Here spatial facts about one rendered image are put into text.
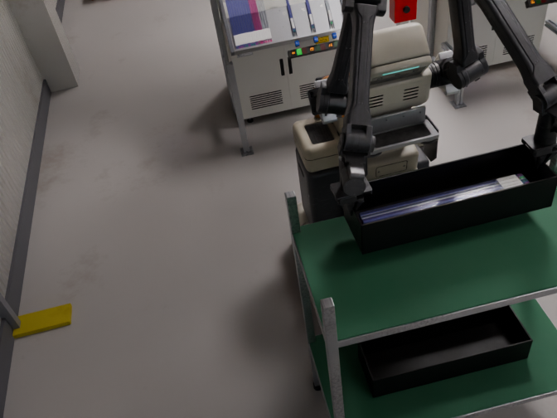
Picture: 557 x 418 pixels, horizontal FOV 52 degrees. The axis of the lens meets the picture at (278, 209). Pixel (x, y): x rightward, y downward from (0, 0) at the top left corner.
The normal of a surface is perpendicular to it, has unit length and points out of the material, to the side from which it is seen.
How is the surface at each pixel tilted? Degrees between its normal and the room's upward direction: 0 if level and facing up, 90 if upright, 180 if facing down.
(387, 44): 42
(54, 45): 90
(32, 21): 90
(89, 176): 0
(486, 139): 0
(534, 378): 0
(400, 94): 98
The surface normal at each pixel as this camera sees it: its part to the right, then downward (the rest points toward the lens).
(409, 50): 0.06, -0.11
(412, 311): -0.12, -0.73
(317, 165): 0.22, 0.64
